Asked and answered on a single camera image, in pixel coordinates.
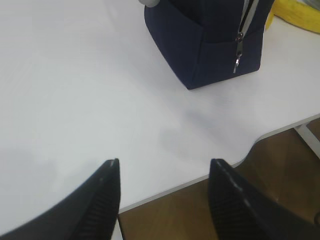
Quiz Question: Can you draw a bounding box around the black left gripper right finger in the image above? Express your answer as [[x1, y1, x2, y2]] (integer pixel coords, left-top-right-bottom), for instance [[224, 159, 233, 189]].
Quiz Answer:
[[209, 159, 320, 240]]

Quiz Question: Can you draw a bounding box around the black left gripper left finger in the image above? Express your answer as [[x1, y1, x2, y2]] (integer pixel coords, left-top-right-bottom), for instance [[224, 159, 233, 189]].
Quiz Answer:
[[0, 158, 120, 240]]

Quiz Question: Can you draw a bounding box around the navy blue lunch bag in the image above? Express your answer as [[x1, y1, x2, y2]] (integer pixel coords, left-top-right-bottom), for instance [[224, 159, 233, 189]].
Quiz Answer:
[[144, 0, 273, 90]]

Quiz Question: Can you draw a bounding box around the yellow banana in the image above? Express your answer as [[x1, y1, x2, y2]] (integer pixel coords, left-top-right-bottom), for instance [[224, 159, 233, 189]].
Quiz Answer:
[[265, 0, 320, 34]]

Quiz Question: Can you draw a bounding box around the white table leg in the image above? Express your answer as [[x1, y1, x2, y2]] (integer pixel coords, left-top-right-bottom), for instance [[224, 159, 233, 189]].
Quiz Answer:
[[294, 123, 320, 159]]

